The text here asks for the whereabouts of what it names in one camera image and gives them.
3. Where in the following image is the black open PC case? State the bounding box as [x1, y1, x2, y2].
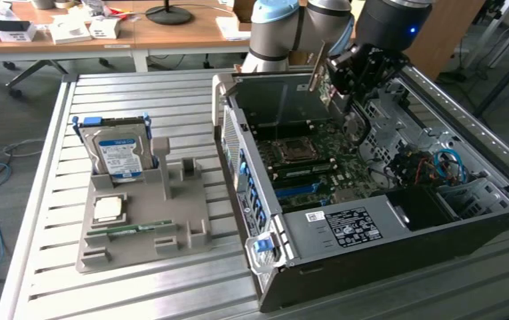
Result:
[212, 61, 509, 314]

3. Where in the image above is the metal CPU socket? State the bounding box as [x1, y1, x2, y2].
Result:
[269, 137, 316, 161]

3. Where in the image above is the white paper stack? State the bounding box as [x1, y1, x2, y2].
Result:
[215, 15, 252, 41]

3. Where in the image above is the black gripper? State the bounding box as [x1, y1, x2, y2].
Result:
[327, 0, 432, 104]

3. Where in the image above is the NVIDIA graphics card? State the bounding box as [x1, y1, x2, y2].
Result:
[306, 39, 371, 146]

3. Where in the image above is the small white labelled box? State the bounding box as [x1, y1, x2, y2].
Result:
[88, 17, 121, 40]

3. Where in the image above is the silver CPU chip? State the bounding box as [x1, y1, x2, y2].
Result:
[92, 197, 121, 221]

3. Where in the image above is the grey side panel latch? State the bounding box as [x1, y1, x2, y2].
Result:
[244, 231, 284, 275]

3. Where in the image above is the wooden desk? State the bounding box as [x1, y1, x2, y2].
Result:
[0, 0, 378, 73]

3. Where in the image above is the green motherboard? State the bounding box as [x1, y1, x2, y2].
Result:
[253, 119, 391, 214]

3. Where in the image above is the orange red wire bundle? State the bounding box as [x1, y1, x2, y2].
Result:
[416, 156, 454, 186]

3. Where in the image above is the hard disk with blue bracket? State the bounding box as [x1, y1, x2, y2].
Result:
[71, 112, 160, 183]

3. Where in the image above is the flat white cardboard box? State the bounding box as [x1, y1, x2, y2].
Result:
[48, 13, 93, 45]

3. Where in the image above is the green RAM stick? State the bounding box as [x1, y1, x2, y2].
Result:
[105, 218, 173, 236]

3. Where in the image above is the grey power supply unit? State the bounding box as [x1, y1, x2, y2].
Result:
[280, 196, 415, 263]

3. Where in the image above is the wooden cabinet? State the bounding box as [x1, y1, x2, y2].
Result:
[352, 0, 486, 81]

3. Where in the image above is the blue case latch tab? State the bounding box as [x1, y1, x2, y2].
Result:
[252, 234, 273, 255]

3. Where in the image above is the grey parts rack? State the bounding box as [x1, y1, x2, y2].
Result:
[75, 136, 215, 274]

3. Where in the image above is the silver perforated drive cage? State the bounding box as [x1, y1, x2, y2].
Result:
[360, 79, 422, 167]

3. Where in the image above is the black monitor stand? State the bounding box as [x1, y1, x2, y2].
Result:
[144, 0, 193, 26]

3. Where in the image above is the silver disk bay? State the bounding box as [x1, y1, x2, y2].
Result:
[434, 177, 509, 219]

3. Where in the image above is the grey floor cable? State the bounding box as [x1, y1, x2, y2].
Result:
[0, 138, 45, 158]

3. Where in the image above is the white box with black insert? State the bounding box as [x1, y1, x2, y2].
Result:
[0, 19, 37, 43]

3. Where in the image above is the black wheeled chair base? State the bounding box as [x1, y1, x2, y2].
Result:
[4, 59, 69, 98]

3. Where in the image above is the blue SATA wire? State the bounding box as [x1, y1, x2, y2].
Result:
[431, 148, 470, 186]

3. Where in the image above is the long PCIe expansion slot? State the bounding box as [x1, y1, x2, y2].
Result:
[273, 182, 323, 200]

